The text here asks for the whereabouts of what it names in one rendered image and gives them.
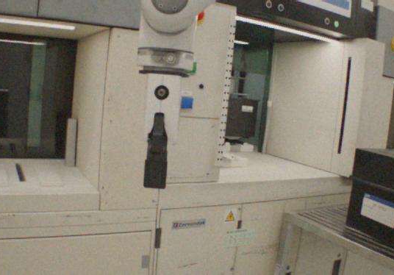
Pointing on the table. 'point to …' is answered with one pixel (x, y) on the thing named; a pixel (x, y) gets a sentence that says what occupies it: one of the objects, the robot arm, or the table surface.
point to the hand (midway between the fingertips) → (155, 174)
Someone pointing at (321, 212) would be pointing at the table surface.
